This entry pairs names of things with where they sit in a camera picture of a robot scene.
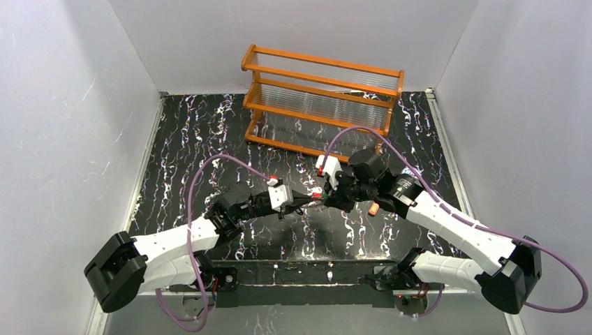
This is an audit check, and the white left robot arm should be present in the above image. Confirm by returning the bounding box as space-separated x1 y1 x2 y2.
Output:
84 187 323 313

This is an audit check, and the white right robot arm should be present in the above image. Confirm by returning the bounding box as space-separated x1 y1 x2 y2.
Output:
316 149 542 315

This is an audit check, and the orange capped tube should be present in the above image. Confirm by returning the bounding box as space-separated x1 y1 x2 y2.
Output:
368 202 380 216

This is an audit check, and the orange wooden rack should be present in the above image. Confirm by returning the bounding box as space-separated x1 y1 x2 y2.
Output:
241 44 405 162

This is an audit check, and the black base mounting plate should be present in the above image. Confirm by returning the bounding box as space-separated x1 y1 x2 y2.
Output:
182 260 429 315

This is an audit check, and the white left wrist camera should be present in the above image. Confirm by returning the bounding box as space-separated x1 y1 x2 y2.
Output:
267 176 293 212

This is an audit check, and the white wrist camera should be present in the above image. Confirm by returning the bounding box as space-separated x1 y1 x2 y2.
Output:
267 176 293 212
315 155 342 190

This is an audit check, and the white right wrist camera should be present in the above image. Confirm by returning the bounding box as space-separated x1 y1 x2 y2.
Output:
315 155 342 190

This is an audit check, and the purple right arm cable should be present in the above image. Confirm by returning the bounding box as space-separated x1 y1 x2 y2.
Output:
323 126 589 318

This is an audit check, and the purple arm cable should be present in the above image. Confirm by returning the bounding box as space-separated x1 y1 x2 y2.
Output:
323 126 589 318
154 154 276 333

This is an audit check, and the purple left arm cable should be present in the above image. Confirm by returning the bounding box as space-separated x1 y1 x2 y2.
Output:
154 154 276 333

